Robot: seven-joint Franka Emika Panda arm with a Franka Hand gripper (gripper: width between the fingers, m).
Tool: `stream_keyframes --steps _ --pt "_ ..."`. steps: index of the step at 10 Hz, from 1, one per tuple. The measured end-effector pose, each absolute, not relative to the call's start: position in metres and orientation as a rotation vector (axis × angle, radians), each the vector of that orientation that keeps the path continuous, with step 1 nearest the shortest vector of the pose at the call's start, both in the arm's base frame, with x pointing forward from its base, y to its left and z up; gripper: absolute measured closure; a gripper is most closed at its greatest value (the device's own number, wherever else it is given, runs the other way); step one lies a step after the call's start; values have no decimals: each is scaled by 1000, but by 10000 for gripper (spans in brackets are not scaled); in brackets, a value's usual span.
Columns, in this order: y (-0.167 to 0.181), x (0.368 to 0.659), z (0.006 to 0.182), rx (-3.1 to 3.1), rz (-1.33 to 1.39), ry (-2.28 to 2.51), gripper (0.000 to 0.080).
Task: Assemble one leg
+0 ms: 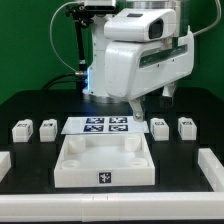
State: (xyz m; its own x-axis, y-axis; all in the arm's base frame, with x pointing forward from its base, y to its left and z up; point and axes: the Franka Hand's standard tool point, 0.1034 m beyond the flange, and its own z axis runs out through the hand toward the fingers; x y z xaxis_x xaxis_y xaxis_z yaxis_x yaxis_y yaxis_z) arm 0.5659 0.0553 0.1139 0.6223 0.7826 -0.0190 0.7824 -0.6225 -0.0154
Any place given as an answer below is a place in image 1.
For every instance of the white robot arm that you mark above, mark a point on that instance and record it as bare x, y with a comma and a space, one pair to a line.
135, 21

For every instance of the white left fence piece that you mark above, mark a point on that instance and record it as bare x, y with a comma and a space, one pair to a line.
5, 164

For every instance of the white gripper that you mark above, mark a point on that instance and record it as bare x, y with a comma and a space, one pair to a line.
135, 69

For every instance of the white square tabletop part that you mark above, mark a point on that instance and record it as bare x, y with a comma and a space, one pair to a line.
103, 160

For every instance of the white right fence piece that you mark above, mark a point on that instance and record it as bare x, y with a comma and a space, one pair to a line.
212, 169

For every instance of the sheet with fiducial markers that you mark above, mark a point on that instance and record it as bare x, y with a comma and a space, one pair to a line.
108, 124

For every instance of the white front fence rail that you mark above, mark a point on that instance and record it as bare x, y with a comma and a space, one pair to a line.
112, 207

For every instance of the white fence piece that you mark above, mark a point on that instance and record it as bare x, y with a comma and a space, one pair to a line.
5, 164
212, 169

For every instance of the black camera stand pole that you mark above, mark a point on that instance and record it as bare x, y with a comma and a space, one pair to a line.
82, 20

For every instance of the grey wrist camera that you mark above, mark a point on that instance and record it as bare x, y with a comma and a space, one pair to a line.
100, 5

